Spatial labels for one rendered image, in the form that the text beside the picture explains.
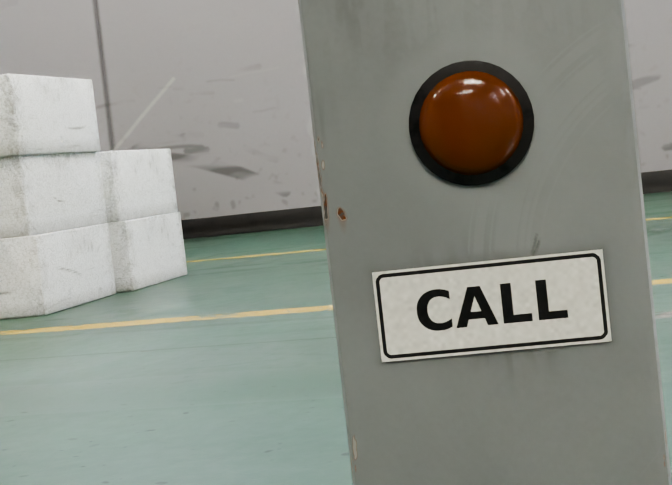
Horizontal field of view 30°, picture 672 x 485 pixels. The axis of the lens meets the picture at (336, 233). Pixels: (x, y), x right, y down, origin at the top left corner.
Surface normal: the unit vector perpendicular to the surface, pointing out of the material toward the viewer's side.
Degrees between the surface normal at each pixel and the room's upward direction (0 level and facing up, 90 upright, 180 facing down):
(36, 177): 90
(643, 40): 90
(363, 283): 90
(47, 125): 90
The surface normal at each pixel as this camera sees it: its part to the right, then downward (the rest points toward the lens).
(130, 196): 0.96, -0.09
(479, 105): -0.11, 0.02
